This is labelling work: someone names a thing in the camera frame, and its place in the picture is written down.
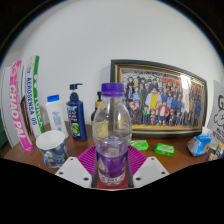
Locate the blue tissue pack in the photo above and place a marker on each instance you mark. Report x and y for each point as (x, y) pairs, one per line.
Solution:
(199, 146)

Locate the flat round red coaster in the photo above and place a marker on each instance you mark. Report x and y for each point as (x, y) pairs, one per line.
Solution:
(113, 187)

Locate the white and green tube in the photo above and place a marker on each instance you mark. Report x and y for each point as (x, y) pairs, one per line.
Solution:
(33, 96)

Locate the dark blue pump bottle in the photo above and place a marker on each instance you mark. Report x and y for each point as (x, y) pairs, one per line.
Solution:
(76, 120)

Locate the brown wooden chair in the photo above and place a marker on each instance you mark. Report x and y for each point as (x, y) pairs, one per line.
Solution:
(24, 113)

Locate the framed group picture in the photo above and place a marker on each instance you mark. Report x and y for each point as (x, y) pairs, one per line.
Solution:
(160, 96)

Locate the clear purple-capped water bottle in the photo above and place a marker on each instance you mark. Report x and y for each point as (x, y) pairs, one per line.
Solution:
(111, 133)

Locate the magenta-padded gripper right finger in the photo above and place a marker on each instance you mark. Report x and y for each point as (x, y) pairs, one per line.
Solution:
(150, 170)

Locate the small green pack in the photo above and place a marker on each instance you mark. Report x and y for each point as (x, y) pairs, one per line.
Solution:
(140, 145)
(164, 149)

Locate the pink printed tube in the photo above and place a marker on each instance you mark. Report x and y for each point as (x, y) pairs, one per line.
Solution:
(18, 106)

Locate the amber pump bottle yellow label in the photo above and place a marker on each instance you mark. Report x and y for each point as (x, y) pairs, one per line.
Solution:
(96, 105)

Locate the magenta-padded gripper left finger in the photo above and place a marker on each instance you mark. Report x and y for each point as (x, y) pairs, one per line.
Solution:
(73, 171)

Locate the white bottle with blue cap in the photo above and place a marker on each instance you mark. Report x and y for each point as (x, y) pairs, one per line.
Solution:
(56, 116)

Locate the blue swirl-print mug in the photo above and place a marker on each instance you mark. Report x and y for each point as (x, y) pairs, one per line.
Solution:
(51, 150)

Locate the white paper gift bag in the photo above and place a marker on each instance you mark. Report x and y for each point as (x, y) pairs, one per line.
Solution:
(217, 106)

